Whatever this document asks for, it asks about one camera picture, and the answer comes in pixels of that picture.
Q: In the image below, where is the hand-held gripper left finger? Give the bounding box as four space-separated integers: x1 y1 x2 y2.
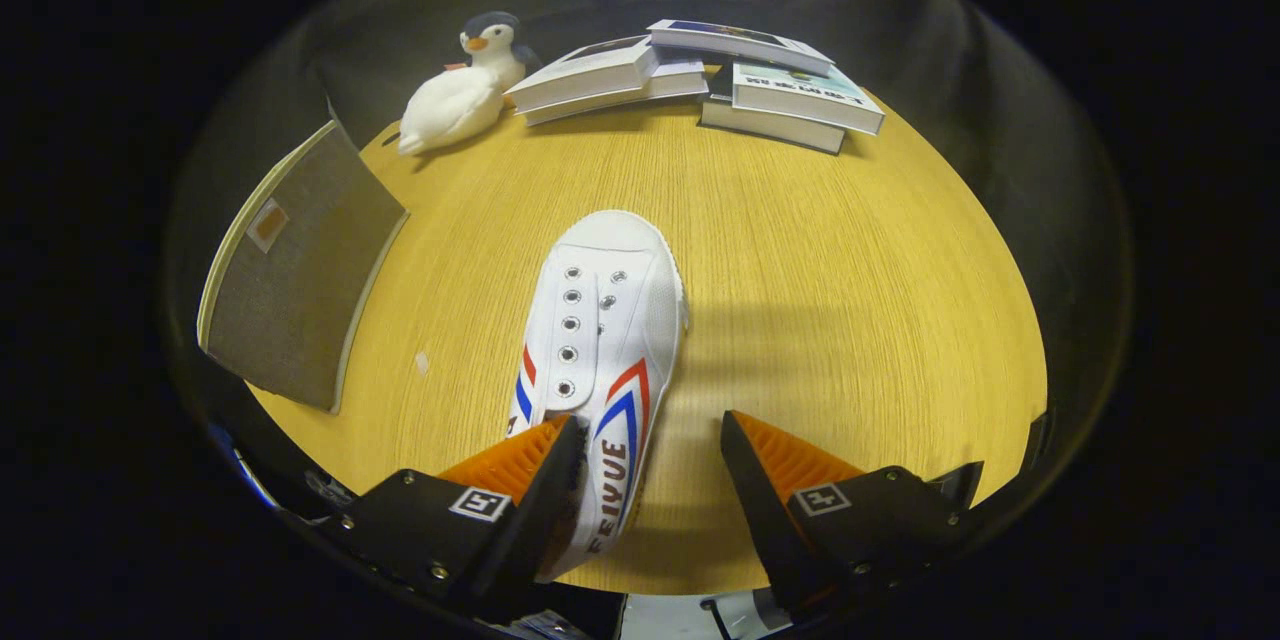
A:
340 413 589 621

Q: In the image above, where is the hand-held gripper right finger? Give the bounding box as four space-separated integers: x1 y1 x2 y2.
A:
720 410 973 621

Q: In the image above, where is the white striped canvas shoe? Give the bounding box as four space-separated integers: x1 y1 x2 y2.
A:
505 210 691 581

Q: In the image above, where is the grey fabric storage box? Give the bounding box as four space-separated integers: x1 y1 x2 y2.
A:
197 120 410 415

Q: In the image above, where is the dark book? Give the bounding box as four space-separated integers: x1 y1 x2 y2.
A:
698 95 849 156

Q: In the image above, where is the white plush toy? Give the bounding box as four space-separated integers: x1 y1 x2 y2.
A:
397 65 506 157

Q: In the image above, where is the white teal cover book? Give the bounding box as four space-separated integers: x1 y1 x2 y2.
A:
730 60 887 136

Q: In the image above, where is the thick white book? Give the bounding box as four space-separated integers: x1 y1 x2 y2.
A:
520 58 711 128

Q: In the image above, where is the blue picture cover book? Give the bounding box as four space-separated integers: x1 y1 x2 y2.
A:
647 19 836 77

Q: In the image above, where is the penguin plush toy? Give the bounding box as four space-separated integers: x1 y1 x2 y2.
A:
458 11 541 89

